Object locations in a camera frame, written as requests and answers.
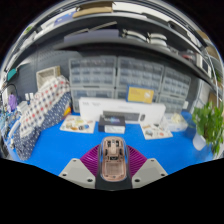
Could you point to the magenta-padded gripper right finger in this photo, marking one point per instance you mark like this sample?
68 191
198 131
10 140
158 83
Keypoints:
148 171

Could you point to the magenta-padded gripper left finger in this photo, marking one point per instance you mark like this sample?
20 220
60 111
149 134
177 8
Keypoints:
78 171

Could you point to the pink transparent computer mouse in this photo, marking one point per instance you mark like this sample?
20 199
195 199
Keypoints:
113 160

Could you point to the colourful sticker sheet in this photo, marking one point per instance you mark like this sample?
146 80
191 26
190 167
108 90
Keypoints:
156 131
77 124

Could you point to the clear plastic box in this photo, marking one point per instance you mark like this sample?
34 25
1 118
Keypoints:
176 122

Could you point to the small dark product box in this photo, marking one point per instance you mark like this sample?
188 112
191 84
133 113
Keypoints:
111 125

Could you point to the navy polka dot cloth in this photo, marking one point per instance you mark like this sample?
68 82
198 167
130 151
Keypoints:
28 141

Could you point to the long white keyboard box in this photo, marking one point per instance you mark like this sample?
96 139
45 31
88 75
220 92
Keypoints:
90 108

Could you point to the large-drawer grey cabinet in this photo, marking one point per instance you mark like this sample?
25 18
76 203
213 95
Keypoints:
93 92
120 94
173 104

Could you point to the potted green plant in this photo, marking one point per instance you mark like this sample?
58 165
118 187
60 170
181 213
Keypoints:
208 126

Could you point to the red blue checkered cloth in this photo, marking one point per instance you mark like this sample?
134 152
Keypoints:
43 103

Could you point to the yellow card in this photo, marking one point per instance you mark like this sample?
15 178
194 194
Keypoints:
140 95

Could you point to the white small device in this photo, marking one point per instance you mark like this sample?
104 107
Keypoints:
22 106

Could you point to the purple figurine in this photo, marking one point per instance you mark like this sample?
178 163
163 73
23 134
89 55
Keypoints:
12 102

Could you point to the white woven basket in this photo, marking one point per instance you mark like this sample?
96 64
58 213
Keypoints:
45 75

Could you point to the teal tool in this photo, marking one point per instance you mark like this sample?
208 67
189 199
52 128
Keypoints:
11 74

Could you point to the grey wall shelf unit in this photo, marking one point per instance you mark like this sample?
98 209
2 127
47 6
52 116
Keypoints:
110 38

